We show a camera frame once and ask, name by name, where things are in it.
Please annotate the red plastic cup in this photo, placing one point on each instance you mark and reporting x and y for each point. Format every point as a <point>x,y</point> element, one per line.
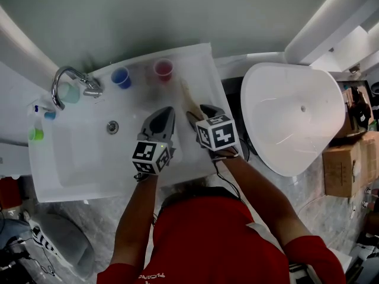
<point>163,69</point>

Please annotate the metal sink drain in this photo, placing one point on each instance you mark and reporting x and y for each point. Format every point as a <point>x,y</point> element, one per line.
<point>112,126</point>

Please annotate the person's red shirt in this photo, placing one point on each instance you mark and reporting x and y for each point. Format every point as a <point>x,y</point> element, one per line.
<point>207,241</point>

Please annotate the person's left forearm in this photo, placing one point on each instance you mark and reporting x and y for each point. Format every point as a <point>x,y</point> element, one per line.
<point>133,217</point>

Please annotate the small teal cup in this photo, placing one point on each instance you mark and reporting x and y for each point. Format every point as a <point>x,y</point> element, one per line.
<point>50,115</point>

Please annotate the red box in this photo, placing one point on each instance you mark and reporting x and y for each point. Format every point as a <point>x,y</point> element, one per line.
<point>9,192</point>

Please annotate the blue toothbrush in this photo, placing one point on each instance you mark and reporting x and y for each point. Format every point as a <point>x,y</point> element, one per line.
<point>36,109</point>

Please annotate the chrome faucet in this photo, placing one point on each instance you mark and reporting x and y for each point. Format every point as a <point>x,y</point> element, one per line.
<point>57,84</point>

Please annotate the blue plastic cup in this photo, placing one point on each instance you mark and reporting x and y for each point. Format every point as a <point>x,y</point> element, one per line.
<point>121,77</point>

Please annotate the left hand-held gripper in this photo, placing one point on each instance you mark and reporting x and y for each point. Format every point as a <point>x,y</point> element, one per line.
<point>151,157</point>

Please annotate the large cardboard box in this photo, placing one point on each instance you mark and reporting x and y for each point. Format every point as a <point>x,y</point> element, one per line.
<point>346,167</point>

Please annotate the bright green cup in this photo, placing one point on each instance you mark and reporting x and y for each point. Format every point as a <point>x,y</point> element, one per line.
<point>36,134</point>

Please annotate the white sink counter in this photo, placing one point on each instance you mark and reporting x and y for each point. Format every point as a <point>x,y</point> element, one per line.
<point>204,69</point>

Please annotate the grey round stool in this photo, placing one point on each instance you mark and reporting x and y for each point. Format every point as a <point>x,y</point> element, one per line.
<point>65,241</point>

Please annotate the pale green plastic cup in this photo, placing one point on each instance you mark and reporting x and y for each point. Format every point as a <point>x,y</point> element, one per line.
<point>70,93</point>

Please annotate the open cardboard box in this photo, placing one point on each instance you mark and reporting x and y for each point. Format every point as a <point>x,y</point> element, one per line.
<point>352,114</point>

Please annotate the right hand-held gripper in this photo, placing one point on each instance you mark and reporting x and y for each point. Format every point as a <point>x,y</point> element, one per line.
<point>217,135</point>

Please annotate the black white striped cloth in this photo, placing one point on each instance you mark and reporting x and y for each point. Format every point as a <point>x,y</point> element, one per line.
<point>44,242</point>

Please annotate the beige toiletry item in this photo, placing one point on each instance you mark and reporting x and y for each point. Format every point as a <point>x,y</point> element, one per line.
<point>187,95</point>

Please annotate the white bathtub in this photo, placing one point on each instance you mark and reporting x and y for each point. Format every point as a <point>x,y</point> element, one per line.
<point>293,117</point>

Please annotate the person's right forearm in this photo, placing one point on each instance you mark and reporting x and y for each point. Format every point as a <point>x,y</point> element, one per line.
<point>260,197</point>

